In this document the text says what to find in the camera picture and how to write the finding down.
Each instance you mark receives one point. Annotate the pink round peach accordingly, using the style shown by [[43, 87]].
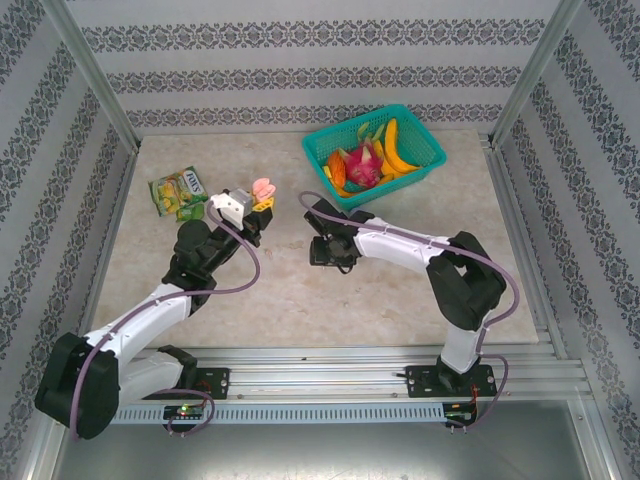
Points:
[[264, 188]]

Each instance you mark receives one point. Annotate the teal plastic mesh basket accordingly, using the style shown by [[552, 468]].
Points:
[[422, 142]]

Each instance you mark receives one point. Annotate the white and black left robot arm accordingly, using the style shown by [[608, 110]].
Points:
[[140, 320]]

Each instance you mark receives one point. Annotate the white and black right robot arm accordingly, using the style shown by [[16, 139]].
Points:
[[395, 247]]

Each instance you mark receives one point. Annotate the small green candy packet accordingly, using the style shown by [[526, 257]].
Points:
[[190, 213]]

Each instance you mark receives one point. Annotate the small yellow banana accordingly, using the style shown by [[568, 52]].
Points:
[[345, 191]]

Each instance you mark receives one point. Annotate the green Fox's candy bag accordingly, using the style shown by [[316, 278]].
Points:
[[177, 190]]

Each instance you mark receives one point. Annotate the orange carrot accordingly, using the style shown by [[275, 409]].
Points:
[[336, 167]]

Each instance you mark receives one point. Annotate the pink dragon fruit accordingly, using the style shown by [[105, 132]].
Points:
[[362, 167]]

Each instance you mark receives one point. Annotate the slim yellow banana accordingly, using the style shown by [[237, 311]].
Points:
[[378, 150]]

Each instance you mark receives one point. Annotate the large orange-yellow banana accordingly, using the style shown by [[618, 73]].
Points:
[[392, 145]]

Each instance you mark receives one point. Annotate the small green circuit board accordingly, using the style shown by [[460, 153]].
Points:
[[185, 411], [460, 414]]

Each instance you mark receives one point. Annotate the aluminium side rail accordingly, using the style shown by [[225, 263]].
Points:
[[104, 250], [525, 250]]

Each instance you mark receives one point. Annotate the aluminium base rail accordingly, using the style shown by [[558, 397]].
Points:
[[310, 375]]

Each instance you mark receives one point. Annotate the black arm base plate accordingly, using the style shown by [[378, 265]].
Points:
[[217, 385], [420, 382]]

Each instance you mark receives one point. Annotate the aluminium frame post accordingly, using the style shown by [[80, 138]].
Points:
[[92, 70], [533, 70]]

